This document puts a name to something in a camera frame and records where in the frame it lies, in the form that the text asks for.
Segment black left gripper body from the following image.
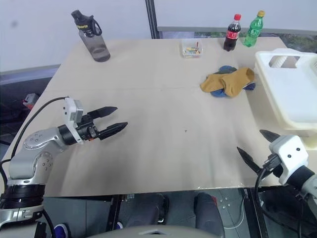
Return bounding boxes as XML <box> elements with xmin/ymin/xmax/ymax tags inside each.
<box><xmin>76</xmin><ymin>113</ymin><xmax>100</xmax><ymax>143</ymax></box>

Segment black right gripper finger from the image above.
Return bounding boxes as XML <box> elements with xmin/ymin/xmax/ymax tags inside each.
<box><xmin>259</xmin><ymin>129</ymin><xmax>282</xmax><ymax>143</ymax></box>
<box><xmin>236</xmin><ymin>146</ymin><xmax>262</xmax><ymax>175</ymax></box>

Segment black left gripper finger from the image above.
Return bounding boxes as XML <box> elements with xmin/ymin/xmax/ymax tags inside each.
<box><xmin>86</xmin><ymin>106</ymin><xmax>118</xmax><ymax>120</ymax></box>
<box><xmin>97</xmin><ymin>121</ymin><xmax>129</xmax><ymax>141</ymax></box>

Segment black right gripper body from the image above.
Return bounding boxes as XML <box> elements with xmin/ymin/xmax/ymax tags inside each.
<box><xmin>259</xmin><ymin>153</ymin><xmax>285</xmax><ymax>179</ymax></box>

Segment mustard yellow sock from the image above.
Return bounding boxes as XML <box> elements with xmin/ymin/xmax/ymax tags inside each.
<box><xmin>200</xmin><ymin>73</ymin><xmax>227</xmax><ymax>94</ymax></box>
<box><xmin>221</xmin><ymin>67</ymin><xmax>256</xmax><ymax>98</ymax></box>

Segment white plastic bin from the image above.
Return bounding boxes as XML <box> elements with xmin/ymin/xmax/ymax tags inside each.
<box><xmin>254</xmin><ymin>48</ymin><xmax>317</xmax><ymax>151</ymax></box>

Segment small clear plastic box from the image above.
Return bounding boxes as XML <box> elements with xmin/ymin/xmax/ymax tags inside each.
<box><xmin>180</xmin><ymin>38</ymin><xmax>205</xmax><ymax>60</ymax></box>

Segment black table leg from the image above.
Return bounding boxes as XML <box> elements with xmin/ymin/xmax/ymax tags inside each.
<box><xmin>243</xmin><ymin>188</ymin><xmax>264</xmax><ymax>238</ymax></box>
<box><xmin>105</xmin><ymin>194</ymin><xmax>122</xmax><ymax>233</ymax></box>

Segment red and grey device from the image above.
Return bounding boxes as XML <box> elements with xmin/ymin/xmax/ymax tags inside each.
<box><xmin>22</xmin><ymin>93</ymin><xmax>39</xmax><ymax>109</ymax></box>

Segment blue sock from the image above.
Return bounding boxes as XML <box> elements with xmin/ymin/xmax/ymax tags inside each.
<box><xmin>219</xmin><ymin>65</ymin><xmax>239</xmax><ymax>74</ymax></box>
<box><xmin>210</xmin><ymin>83</ymin><xmax>257</xmax><ymax>99</ymax></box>

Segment dark grey rounded shape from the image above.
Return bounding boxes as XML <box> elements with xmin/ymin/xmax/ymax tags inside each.
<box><xmin>123</xmin><ymin>193</ymin><xmax>170</xmax><ymax>229</ymax></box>
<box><xmin>194</xmin><ymin>192</ymin><xmax>224</xmax><ymax>236</ymax></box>

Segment grey sports water bottle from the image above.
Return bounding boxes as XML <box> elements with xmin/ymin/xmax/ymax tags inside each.
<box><xmin>71</xmin><ymin>9</ymin><xmax>111</xmax><ymax>62</ymax></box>

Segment green soda bottle yellow cap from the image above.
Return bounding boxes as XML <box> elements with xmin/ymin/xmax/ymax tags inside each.
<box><xmin>244</xmin><ymin>10</ymin><xmax>266</xmax><ymax>48</ymax></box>

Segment grey window sill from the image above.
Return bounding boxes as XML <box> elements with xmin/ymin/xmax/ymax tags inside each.
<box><xmin>157</xmin><ymin>26</ymin><xmax>317</xmax><ymax>37</ymax></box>

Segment cola bottle red cap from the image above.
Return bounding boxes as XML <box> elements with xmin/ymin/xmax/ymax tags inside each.
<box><xmin>223</xmin><ymin>13</ymin><xmax>242</xmax><ymax>52</ymax></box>

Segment grey robot torso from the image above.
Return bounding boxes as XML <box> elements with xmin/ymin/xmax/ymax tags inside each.
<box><xmin>86</xmin><ymin>224</ymin><xmax>223</xmax><ymax>238</ymax></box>

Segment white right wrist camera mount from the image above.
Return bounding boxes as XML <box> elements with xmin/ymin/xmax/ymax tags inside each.
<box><xmin>268</xmin><ymin>135</ymin><xmax>310</xmax><ymax>185</ymax></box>

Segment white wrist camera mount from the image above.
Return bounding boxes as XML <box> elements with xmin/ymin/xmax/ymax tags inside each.
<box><xmin>61</xmin><ymin>97</ymin><xmax>84</xmax><ymax>144</ymax></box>
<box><xmin>268</xmin><ymin>135</ymin><xmax>310</xmax><ymax>185</ymax></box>

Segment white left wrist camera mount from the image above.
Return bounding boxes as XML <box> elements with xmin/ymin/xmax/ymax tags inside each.
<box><xmin>61</xmin><ymin>97</ymin><xmax>84</xmax><ymax>144</ymax></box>

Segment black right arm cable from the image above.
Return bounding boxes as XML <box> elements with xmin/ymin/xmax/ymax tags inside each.
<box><xmin>254</xmin><ymin>158</ymin><xmax>317</xmax><ymax>238</ymax></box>

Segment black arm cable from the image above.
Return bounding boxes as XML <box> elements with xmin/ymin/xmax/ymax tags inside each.
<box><xmin>0</xmin><ymin>96</ymin><xmax>70</xmax><ymax>184</ymax></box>
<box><xmin>254</xmin><ymin>158</ymin><xmax>317</xmax><ymax>238</ymax></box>

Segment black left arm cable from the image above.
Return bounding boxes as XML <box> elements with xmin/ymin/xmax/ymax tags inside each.
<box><xmin>0</xmin><ymin>96</ymin><xmax>70</xmax><ymax>184</ymax></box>

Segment white floor cable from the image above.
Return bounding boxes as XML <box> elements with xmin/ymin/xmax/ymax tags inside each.
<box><xmin>224</xmin><ymin>210</ymin><xmax>246</xmax><ymax>229</ymax></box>

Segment black vertical post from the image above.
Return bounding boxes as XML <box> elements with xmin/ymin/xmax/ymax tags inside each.
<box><xmin>145</xmin><ymin>0</ymin><xmax>159</xmax><ymax>40</ymax></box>

